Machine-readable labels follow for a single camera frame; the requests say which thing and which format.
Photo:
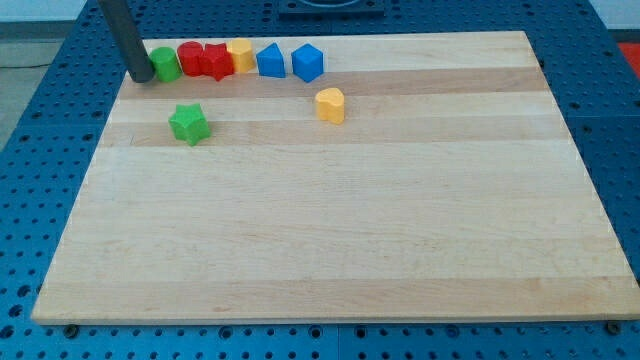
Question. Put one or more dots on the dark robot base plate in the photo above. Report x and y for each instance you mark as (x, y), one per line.
(294, 9)

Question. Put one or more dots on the red cylinder block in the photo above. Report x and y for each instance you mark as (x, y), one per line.
(189, 54)

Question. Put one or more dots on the blue cube block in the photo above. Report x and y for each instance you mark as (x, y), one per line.
(307, 62)

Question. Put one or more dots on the red star block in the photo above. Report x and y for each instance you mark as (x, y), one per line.
(215, 61)

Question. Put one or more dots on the yellow heart block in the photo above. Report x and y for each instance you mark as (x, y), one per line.
(330, 105)

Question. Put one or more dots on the yellow hexagon block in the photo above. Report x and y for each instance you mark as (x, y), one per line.
(242, 54)

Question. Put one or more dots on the blue triangle block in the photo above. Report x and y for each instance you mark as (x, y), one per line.
(270, 62)

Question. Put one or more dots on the light wooden board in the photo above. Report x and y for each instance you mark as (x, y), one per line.
(452, 192)

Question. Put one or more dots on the green star block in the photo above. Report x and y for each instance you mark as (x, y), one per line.
(189, 124)

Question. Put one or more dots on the green cylinder block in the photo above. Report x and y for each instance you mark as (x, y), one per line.
(165, 63)

